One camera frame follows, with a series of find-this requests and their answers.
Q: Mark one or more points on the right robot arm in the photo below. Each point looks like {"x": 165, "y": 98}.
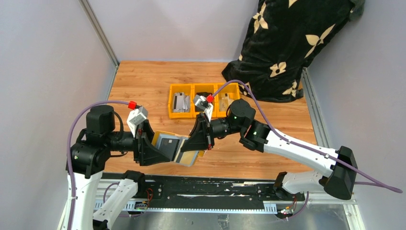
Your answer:
{"x": 333, "y": 171}

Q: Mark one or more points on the yellow bin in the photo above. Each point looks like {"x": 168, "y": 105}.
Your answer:
{"x": 186, "y": 88}
{"x": 206, "y": 87}
{"x": 231, "y": 88}

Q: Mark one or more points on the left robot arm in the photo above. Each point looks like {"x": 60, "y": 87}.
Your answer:
{"x": 87, "y": 157}

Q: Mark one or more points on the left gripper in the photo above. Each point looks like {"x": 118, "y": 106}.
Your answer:
{"x": 144, "y": 151}

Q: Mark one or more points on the black floral blanket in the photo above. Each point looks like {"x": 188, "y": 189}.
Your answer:
{"x": 283, "y": 37}

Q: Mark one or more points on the yellow leather card holder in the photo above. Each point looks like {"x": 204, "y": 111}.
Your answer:
{"x": 184, "y": 158}

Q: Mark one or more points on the aluminium frame post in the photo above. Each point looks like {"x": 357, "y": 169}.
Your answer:
{"x": 99, "y": 31}

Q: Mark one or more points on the middle yellow bin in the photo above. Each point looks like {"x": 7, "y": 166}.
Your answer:
{"x": 206, "y": 87}

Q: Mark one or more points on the right yellow bin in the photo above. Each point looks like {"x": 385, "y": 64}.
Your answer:
{"x": 231, "y": 88}

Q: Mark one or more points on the silver cards in bin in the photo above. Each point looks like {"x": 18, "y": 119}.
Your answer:
{"x": 181, "y": 103}

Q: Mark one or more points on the black cards in bin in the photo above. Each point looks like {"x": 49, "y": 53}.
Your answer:
{"x": 205, "y": 94}

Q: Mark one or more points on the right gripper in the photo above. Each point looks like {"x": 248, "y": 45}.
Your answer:
{"x": 201, "y": 137}

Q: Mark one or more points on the left yellow bin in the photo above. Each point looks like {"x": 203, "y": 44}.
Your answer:
{"x": 186, "y": 88}

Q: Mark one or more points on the black credit card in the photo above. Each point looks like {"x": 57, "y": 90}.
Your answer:
{"x": 168, "y": 146}

